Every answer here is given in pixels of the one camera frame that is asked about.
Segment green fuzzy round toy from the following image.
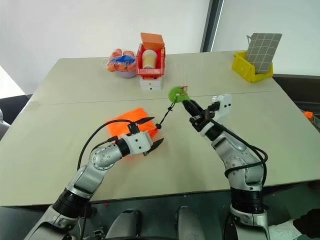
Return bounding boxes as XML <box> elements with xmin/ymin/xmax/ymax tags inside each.
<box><xmin>166</xmin><ymin>85</ymin><xmax>190</xmax><ymax>104</ymax></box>

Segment black rounded object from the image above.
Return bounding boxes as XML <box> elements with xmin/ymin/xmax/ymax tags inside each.
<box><xmin>292</xmin><ymin>208</ymin><xmax>320</xmax><ymax>240</ymax></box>

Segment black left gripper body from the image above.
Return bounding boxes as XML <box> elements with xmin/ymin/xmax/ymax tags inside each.
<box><xmin>127</xmin><ymin>122</ymin><xmax>141</xmax><ymax>137</ymax></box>

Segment orange cardboard box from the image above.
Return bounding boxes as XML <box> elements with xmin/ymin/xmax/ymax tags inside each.
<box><xmin>139</xmin><ymin>32</ymin><xmax>167</xmax><ymax>53</ymax></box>

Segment white cloth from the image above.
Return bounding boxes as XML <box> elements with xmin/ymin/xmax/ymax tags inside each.
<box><xmin>268</xmin><ymin>217</ymin><xmax>305</xmax><ymax>240</ymax></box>

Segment grey checked fabric pouch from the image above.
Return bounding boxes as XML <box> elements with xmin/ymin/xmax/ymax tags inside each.
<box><xmin>245</xmin><ymin>32</ymin><xmax>284</xmax><ymax>75</ymax></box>

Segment brown paper cup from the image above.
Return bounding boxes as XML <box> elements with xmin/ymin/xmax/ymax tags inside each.
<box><xmin>141</xmin><ymin>49</ymin><xmax>159</xmax><ymax>70</ymax></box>

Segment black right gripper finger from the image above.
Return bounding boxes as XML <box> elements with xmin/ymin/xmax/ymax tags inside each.
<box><xmin>186</xmin><ymin>99</ymin><xmax>209</xmax><ymax>116</ymax></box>
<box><xmin>182</xmin><ymin>101</ymin><xmax>202</xmax><ymax>120</ymax></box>

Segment clear bag of orange items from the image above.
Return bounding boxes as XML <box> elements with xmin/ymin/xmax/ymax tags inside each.
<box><xmin>100</xmin><ymin>47</ymin><xmax>138</xmax><ymax>74</ymax></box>

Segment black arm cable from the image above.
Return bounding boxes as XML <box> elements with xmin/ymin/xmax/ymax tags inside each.
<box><xmin>77</xmin><ymin>119</ymin><xmax>135</xmax><ymax>171</ymax></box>
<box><xmin>208</xmin><ymin>118</ymin><xmax>269</xmax><ymax>179</ymax></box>

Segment white small box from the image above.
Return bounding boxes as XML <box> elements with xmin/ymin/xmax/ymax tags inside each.
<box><xmin>138</xmin><ymin>75</ymin><xmax>165</xmax><ymax>88</ymax></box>

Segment black drawstring cord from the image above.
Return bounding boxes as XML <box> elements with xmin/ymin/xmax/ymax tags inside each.
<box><xmin>155</xmin><ymin>100</ymin><xmax>177</xmax><ymax>130</ymax></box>

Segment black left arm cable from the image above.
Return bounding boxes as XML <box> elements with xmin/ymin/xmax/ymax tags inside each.
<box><xmin>77</xmin><ymin>119</ymin><xmax>135</xmax><ymax>171</ymax></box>

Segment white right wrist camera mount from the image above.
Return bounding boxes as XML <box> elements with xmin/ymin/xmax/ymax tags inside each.
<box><xmin>200</xmin><ymin>93</ymin><xmax>234</xmax><ymax>138</ymax></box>

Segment orange mesh pouch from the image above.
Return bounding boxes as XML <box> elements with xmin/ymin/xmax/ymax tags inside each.
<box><xmin>105</xmin><ymin>107</ymin><xmax>160</xmax><ymax>157</ymax></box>

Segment dark rounded shape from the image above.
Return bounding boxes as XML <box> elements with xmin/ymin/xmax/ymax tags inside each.
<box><xmin>105</xmin><ymin>209</ymin><xmax>142</xmax><ymax>240</ymax></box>
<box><xmin>177</xmin><ymin>205</ymin><xmax>205</xmax><ymax>240</ymax></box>

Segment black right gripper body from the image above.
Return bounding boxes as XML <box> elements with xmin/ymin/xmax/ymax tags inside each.
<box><xmin>189</xmin><ymin>101</ymin><xmax>221</xmax><ymax>133</ymax></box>

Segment purple bowl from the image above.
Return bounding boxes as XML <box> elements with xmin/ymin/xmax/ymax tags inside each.
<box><xmin>115</xmin><ymin>68</ymin><xmax>138</xmax><ymax>79</ymax></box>

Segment red plastic bin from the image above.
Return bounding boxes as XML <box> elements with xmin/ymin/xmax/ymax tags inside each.
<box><xmin>135</xmin><ymin>43</ymin><xmax>168</xmax><ymax>78</ymax></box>

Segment yellow plastic bin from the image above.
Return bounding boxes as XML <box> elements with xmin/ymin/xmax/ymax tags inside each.
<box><xmin>231</xmin><ymin>50</ymin><xmax>274</xmax><ymax>84</ymax></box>

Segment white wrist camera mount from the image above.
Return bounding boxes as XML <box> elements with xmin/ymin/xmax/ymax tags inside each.
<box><xmin>200</xmin><ymin>93</ymin><xmax>234</xmax><ymax>138</ymax></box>
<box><xmin>121</xmin><ymin>131</ymin><xmax>154</xmax><ymax>157</ymax></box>

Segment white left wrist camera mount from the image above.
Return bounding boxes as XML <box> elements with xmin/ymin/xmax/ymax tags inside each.
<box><xmin>121</xmin><ymin>131</ymin><xmax>154</xmax><ymax>157</ymax></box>

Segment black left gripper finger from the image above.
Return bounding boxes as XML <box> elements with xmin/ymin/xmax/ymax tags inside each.
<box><xmin>143</xmin><ymin>137</ymin><xmax>165</xmax><ymax>157</ymax></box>
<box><xmin>136</xmin><ymin>116</ymin><xmax>156</xmax><ymax>125</ymax></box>

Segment grey window frame post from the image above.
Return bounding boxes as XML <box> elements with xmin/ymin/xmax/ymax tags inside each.
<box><xmin>199</xmin><ymin>0</ymin><xmax>225</xmax><ymax>54</ymax></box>

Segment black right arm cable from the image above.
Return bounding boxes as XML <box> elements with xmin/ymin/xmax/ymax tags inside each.
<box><xmin>208</xmin><ymin>118</ymin><xmax>269</xmax><ymax>179</ymax></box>

